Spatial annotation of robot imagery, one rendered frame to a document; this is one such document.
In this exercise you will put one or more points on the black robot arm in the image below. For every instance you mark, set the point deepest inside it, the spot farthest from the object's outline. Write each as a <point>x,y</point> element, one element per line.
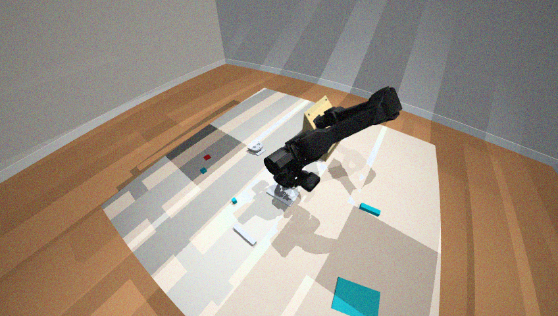
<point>384,105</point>

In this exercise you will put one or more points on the white flat bar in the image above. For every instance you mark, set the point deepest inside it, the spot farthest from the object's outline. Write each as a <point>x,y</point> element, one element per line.
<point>245,235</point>

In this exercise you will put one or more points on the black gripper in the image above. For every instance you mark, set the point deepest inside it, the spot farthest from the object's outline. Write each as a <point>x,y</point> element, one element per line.
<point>305,179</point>

